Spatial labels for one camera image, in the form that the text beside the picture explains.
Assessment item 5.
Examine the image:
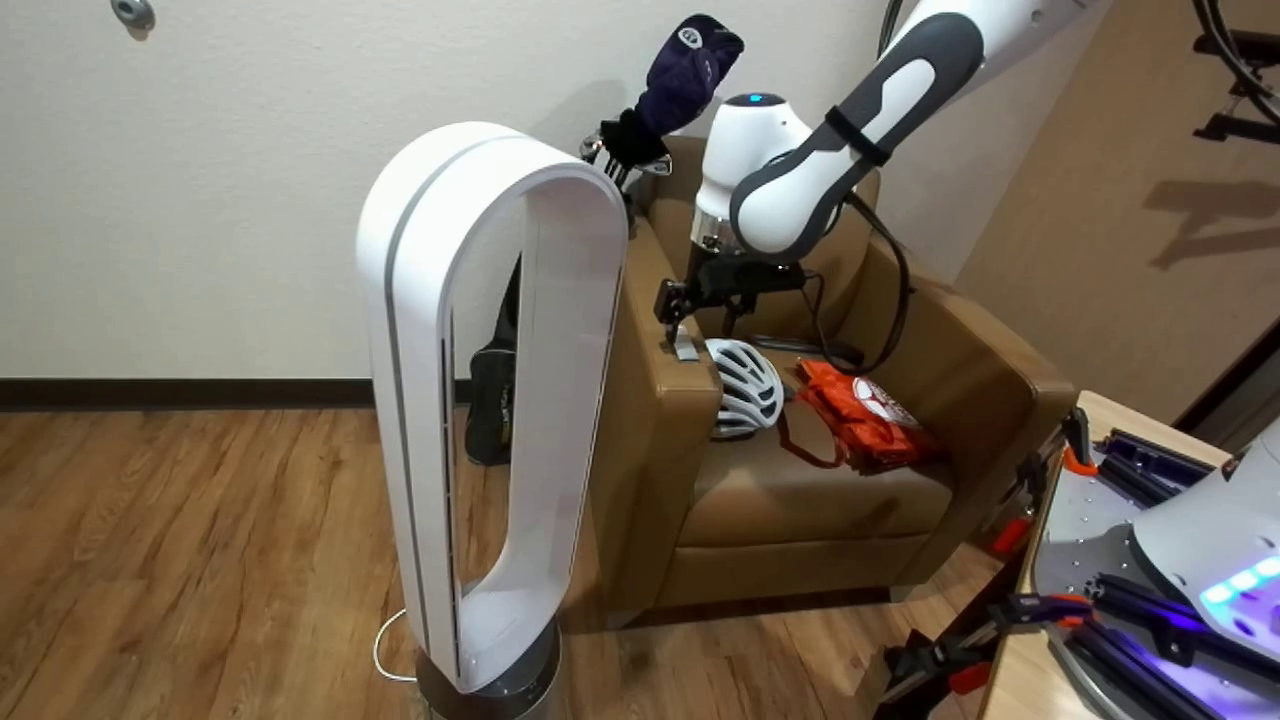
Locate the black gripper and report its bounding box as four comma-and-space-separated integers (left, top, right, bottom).
657, 248, 803, 354

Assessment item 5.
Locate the small silver object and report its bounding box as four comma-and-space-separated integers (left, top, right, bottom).
674, 338, 703, 366

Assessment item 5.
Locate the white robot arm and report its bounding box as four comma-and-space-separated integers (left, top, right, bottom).
657, 0, 1091, 331

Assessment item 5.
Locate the white bicycle helmet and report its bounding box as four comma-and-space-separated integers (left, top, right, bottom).
708, 338, 785, 442

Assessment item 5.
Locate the orange red bag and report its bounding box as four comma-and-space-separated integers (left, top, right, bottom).
775, 359, 942, 472

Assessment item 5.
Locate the white tower fan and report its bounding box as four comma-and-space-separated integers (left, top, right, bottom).
356, 119, 628, 720

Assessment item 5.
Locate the orange black clamp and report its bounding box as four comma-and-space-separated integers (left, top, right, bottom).
885, 593, 1091, 703

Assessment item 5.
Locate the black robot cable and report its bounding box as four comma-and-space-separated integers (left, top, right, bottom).
796, 183, 922, 379

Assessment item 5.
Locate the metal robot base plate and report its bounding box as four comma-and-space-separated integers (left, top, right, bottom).
1034, 424, 1280, 720

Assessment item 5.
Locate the silver wall hook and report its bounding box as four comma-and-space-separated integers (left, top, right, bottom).
114, 0, 157, 29

